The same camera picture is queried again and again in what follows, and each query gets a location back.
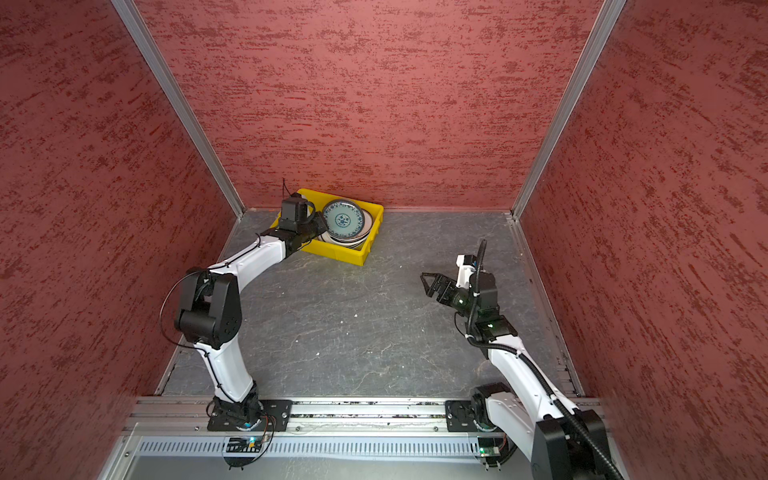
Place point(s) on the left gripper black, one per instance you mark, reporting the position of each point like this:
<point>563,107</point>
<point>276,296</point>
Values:
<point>321,222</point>

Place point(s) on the white plate orange sunburst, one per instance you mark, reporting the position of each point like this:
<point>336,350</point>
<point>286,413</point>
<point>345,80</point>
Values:
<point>352,242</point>

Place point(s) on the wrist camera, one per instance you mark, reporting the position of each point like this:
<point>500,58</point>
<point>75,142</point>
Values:
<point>466,268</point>
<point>296,211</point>

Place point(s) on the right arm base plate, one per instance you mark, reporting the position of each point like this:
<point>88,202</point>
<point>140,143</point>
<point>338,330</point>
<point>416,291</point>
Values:
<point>461,418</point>

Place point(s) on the aluminium corner post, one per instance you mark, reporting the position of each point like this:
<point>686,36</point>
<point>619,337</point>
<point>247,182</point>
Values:
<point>135,25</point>
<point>602,28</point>

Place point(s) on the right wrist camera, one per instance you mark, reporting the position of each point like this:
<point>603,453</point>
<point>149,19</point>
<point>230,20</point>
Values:
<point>466,268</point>

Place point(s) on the teal patterned small plate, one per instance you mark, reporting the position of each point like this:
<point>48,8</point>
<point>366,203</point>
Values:
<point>344,219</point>

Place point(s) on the aluminium front rail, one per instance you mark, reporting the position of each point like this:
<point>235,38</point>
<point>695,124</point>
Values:
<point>311,416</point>

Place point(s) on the right aluminium corner post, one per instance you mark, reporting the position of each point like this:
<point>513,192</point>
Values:
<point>602,28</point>

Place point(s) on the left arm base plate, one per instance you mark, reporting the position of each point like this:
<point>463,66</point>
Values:
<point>271,416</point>

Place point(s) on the controller board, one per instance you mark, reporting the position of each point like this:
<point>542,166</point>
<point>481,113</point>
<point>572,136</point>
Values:
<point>490,450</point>
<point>243,446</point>

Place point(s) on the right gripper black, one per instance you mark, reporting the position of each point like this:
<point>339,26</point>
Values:
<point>440,280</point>

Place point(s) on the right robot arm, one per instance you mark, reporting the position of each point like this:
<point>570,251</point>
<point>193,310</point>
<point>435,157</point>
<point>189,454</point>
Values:
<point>558,438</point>

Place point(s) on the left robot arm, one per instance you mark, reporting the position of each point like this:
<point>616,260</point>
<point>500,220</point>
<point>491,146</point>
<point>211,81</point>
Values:
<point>210,311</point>

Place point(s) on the left aluminium corner post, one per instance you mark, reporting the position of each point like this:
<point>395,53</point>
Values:
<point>135,25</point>

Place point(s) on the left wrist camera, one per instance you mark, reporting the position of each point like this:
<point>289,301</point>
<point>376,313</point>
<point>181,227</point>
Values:
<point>296,211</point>

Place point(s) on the yellow plastic bin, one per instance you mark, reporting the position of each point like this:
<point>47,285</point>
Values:
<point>356,256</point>

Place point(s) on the left controller board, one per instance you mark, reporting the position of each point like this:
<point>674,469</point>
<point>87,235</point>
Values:
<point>243,446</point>

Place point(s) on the right controller board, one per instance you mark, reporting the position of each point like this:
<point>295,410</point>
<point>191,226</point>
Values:
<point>490,450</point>

